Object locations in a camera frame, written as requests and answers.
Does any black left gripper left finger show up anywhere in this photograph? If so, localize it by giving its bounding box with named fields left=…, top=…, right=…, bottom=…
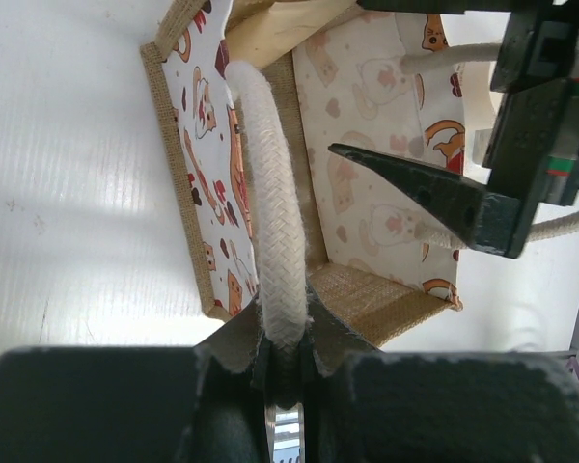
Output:
left=0, top=296, right=276, bottom=463

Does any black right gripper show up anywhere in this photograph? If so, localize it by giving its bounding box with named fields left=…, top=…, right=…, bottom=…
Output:
left=329, top=1, right=579, bottom=259

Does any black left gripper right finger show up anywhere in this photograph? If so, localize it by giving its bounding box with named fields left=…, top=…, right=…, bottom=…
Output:
left=298, top=284, right=579, bottom=463

